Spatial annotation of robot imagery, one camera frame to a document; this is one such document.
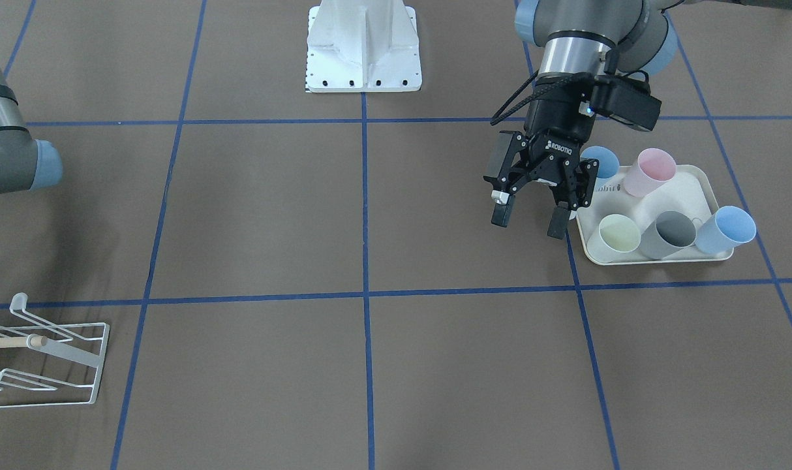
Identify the cream plastic cup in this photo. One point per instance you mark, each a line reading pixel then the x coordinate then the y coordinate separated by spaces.
pixel 613 238

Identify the grey plastic cup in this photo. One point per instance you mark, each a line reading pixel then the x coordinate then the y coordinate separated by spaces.
pixel 669 233

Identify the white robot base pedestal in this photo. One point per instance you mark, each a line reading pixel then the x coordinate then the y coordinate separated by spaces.
pixel 363 47

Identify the cream serving tray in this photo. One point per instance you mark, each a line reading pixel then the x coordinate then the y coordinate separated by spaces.
pixel 688 192

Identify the wooden rack dowel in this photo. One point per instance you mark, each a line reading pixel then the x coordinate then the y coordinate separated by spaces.
pixel 33 342

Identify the pink plastic cup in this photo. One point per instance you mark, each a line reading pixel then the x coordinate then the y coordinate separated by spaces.
pixel 653 168

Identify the white wire cup rack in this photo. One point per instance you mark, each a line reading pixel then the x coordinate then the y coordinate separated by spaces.
pixel 78 344

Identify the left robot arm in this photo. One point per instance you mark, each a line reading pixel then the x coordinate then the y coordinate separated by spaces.
pixel 597 60

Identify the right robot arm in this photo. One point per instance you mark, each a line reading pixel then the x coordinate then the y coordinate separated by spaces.
pixel 26 163

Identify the blue cup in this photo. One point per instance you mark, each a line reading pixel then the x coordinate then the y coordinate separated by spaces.
pixel 608 163
pixel 729 227

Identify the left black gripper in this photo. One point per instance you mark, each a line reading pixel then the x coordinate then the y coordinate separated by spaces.
pixel 552 121

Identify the blue cup front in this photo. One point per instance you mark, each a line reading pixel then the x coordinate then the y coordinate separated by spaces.
pixel 729 227

